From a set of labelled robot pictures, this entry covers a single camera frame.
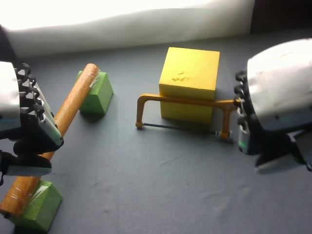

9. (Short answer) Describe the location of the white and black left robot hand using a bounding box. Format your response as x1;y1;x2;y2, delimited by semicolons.
0;61;64;176

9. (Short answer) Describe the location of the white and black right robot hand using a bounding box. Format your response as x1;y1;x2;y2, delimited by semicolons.
234;38;312;174

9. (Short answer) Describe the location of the round wooden dowel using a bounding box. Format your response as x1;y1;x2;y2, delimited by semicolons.
0;63;100;218

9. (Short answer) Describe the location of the orange frame hacksaw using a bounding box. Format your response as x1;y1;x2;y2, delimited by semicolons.
135;93;241;144

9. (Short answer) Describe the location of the green wedge block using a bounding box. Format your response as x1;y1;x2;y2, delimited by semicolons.
77;70;115;116
13;179;63;234

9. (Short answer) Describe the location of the black curtain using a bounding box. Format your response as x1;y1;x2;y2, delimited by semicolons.
250;0;312;36

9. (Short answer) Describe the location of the yellow cube block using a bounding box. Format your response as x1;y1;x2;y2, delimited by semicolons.
158;47;221;125

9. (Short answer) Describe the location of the grey table cloth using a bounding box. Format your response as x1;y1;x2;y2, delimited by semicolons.
0;33;312;234

